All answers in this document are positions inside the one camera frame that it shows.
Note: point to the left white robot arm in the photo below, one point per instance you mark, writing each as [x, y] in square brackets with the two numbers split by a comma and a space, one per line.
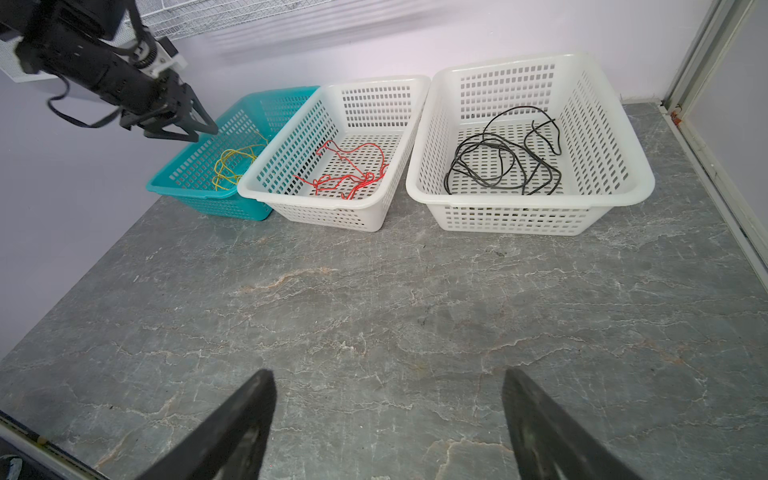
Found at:
[104, 47]

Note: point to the white plastic basket middle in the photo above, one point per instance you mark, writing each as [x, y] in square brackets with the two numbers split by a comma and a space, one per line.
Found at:
[339, 159]

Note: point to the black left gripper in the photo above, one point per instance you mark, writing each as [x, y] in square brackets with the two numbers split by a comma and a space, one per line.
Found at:
[175, 114]

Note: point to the white plastic basket right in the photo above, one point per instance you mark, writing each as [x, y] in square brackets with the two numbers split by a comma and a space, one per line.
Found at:
[532, 145]

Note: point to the white wire shelf rack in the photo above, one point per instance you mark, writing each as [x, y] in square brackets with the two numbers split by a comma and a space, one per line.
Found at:
[183, 19]

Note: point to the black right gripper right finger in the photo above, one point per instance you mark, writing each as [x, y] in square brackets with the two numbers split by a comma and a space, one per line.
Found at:
[547, 442]

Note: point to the white plastic basket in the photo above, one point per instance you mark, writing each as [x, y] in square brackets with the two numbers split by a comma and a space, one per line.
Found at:
[339, 159]
[532, 145]

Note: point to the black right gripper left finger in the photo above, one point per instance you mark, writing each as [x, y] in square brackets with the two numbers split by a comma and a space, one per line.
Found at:
[231, 443]

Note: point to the teal plastic basket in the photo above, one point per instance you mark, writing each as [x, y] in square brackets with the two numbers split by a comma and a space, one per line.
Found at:
[204, 175]

